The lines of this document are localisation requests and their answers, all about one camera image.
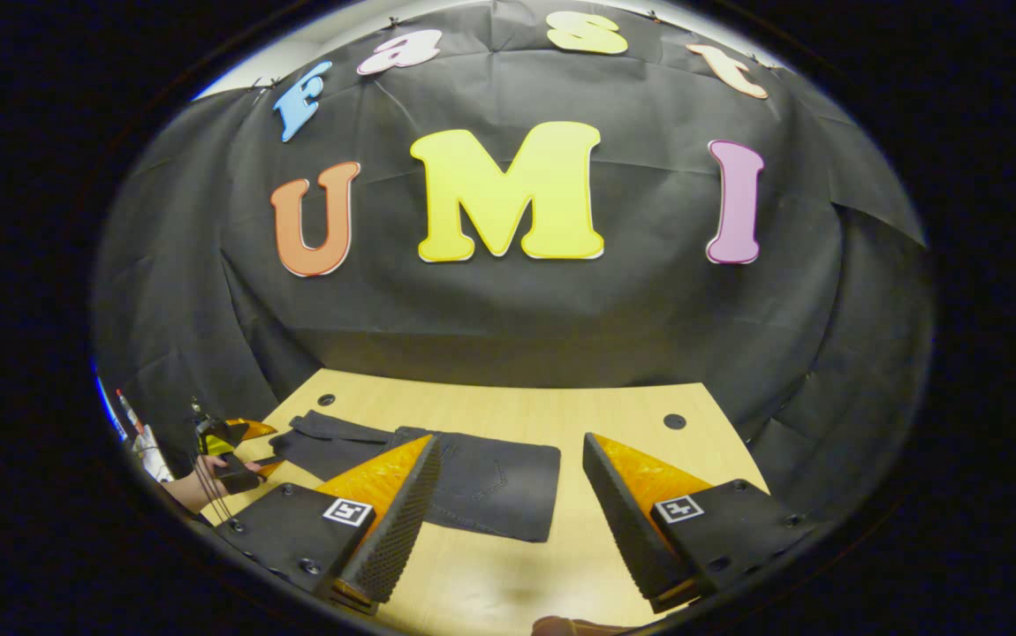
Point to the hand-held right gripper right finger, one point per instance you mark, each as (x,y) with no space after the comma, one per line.
(632,539)

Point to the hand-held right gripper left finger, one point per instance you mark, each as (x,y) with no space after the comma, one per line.
(393,539)

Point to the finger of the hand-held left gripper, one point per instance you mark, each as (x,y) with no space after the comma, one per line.
(271,466)
(254,429)

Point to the black jeans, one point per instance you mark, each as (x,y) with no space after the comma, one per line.
(499,486)

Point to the white and red object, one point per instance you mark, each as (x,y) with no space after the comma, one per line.
(153,450)

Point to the black backdrop cloth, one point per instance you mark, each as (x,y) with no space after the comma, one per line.
(517,327)

